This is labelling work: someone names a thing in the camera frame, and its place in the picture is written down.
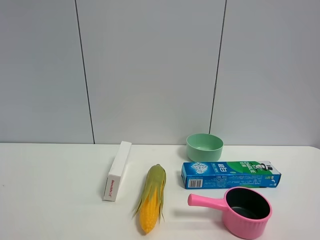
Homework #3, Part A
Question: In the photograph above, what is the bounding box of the yellow toy corn cob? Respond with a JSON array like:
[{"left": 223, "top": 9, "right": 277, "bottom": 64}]
[{"left": 133, "top": 164, "right": 167, "bottom": 235}]

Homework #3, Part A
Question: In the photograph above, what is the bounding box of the pink saucepan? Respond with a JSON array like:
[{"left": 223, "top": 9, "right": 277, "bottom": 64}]
[{"left": 187, "top": 187, "right": 272, "bottom": 240}]

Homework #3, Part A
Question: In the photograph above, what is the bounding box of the white toothpaste box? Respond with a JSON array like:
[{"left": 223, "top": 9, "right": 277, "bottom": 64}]
[{"left": 103, "top": 141, "right": 132, "bottom": 202}]

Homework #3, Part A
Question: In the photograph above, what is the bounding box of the green plastic bowl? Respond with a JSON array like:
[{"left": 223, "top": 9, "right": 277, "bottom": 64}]
[{"left": 186, "top": 133, "right": 224, "bottom": 162}]

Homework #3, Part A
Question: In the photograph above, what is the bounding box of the blue green toothpaste box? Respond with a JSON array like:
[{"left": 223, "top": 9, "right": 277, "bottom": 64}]
[{"left": 181, "top": 161, "right": 282, "bottom": 189}]

